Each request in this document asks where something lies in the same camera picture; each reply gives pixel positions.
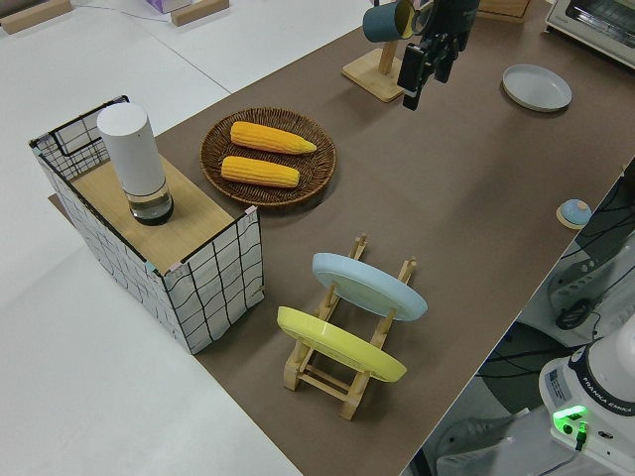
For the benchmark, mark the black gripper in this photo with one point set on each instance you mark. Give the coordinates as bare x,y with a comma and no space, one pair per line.
455,15

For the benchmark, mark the gray round plate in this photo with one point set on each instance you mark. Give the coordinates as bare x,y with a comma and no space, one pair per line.
536,86

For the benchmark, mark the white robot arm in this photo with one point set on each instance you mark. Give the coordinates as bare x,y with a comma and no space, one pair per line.
585,392

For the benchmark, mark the light blue plate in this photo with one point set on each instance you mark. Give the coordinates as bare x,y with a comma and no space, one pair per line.
367,287

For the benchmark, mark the yellow plate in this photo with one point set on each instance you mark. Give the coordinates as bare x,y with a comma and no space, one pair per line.
337,344

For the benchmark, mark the wooden plate rack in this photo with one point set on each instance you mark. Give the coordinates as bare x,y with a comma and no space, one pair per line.
317,382

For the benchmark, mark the wooden box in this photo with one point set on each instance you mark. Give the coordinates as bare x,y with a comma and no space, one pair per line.
506,9

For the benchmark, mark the dark teal mug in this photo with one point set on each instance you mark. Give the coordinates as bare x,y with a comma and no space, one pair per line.
382,22

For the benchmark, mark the wooden mug tree stand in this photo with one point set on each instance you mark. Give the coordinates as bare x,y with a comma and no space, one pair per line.
374,77

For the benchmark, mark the cream toaster oven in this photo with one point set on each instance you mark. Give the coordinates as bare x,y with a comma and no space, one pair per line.
595,25

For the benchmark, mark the brown wicker basket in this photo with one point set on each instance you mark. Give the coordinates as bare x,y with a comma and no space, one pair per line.
317,173

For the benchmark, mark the brown table mat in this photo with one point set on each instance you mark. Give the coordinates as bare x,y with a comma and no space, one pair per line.
377,218

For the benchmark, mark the yellow corn cob pointed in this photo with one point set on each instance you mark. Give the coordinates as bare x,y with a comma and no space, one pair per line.
268,138

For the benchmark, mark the blue service bell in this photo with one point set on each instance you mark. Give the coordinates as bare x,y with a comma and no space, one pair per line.
574,212

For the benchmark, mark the yellow corn cob blunt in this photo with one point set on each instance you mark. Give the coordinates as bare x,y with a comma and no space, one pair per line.
258,171

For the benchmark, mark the pink binder clip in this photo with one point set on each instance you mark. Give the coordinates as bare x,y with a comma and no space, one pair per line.
176,269
251,212

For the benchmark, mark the short wooden block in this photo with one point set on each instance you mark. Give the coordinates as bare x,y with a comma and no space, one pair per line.
198,12

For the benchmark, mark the gray power strip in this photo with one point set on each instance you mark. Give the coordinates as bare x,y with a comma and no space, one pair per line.
575,280

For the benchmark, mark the purple box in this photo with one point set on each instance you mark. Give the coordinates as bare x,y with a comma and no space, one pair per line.
166,4

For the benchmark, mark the light wooden board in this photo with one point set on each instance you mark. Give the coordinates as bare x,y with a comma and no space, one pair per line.
193,218

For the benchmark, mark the white cylinder bottle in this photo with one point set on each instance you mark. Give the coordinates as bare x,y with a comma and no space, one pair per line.
134,154

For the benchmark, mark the white grid pattern storage box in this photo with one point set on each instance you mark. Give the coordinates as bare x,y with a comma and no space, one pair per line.
213,292

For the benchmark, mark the teal binder clip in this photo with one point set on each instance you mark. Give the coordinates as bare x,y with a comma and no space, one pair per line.
150,268

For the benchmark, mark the gray stand foot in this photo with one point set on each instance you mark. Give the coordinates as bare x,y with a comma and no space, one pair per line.
471,436

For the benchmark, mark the long wooden block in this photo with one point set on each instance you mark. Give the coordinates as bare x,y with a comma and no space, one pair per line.
30,17

